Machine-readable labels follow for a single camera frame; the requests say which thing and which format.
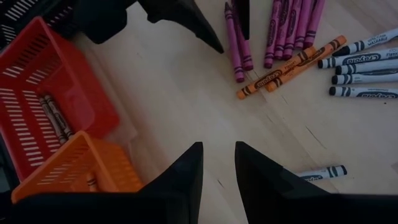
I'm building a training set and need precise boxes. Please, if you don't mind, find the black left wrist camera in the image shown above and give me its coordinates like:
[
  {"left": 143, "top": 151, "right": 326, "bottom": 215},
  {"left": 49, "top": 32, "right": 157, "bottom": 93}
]
[{"left": 73, "top": 0, "right": 137, "bottom": 44}]

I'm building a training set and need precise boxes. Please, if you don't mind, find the purple crayon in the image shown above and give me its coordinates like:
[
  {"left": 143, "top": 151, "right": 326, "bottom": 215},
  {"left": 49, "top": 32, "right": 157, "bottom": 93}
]
[
  {"left": 264, "top": 0, "right": 282, "bottom": 69},
  {"left": 224, "top": 1, "right": 246, "bottom": 83},
  {"left": 231, "top": 0, "right": 254, "bottom": 72},
  {"left": 273, "top": 0, "right": 292, "bottom": 60},
  {"left": 294, "top": 0, "right": 313, "bottom": 50},
  {"left": 303, "top": 0, "right": 326, "bottom": 49},
  {"left": 282, "top": 0, "right": 302, "bottom": 61}
]

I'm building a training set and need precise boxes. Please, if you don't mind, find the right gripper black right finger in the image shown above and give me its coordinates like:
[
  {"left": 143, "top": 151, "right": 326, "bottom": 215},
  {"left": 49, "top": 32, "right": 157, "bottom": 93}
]
[{"left": 234, "top": 141, "right": 398, "bottom": 224}]

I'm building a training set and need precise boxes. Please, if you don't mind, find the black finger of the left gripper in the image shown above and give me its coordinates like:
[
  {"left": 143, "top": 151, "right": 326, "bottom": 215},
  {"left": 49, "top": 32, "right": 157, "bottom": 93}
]
[
  {"left": 138, "top": 0, "right": 224, "bottom": 54},
  {"left": 233, "top": 0, "right": 251, "bottom": 40}
]

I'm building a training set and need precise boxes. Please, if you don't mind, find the black slotted plastic basket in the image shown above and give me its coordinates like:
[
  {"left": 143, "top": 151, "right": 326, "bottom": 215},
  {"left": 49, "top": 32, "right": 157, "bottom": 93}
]
[{"left": 0, "top": 0, "right": 78, "bottom": 50}]

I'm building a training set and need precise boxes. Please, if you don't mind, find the orange slotted plastic basket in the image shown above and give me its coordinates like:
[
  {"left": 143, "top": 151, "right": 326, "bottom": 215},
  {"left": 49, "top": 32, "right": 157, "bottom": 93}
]
[{"left": 11, "top": 130, "right": 144, "bottom": 205}]

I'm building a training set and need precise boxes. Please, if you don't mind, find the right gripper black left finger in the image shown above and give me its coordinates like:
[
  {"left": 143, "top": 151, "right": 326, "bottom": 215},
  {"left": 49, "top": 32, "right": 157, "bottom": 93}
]
[{"left": 12, "top": 141, "right": 205, "bottom": 224}]

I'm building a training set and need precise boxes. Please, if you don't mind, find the red slotted plastic basket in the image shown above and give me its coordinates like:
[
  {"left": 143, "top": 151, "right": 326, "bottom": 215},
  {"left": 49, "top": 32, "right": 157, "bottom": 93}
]
[{"left": 0, "top": 17, "right": 121, "bottom": 183}]

